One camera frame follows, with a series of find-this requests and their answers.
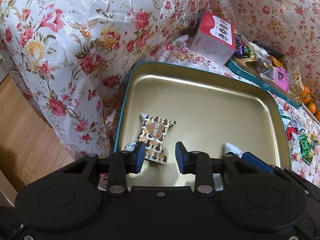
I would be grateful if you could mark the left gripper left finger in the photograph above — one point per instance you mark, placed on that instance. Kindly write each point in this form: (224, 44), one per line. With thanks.
(121, 164)

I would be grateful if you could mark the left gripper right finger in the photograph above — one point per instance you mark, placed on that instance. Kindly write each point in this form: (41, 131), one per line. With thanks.
(199, 164)

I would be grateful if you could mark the brown heart pattern candy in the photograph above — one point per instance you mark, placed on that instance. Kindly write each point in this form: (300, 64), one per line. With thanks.
(153, 132)

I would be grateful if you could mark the green foil candy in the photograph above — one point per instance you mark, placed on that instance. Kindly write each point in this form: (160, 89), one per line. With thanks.
(309, 144)

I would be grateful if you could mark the white packet in tray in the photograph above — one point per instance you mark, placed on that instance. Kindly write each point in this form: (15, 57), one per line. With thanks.
(227, 147)

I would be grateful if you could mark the white red striped packet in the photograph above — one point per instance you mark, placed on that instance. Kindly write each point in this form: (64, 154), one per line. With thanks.
(290, 131)

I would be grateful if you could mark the white green striped packet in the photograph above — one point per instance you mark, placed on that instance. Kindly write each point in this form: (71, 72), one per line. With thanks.
(289, 121)

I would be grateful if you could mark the empty teal gold tin tray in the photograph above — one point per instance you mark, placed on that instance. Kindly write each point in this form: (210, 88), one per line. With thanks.
(209, 109)

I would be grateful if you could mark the orange mandarin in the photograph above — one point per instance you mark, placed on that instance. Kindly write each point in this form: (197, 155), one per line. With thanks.
(312, 108)
(306, 95)

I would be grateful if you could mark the pink snack packet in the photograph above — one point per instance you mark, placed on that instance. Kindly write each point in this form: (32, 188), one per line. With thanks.
(280, 78)

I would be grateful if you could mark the brown paper packet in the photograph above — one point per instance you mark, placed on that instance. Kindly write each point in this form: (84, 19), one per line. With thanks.
(297, 80)

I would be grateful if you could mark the black remote control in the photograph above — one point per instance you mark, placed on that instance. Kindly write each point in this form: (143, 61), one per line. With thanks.
(271, 51)

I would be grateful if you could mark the red white snack box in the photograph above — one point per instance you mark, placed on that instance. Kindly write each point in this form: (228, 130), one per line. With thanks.
(214, 38)

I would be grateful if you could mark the floral sofa cover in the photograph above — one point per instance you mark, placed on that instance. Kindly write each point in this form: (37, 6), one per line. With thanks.
(70, 60)

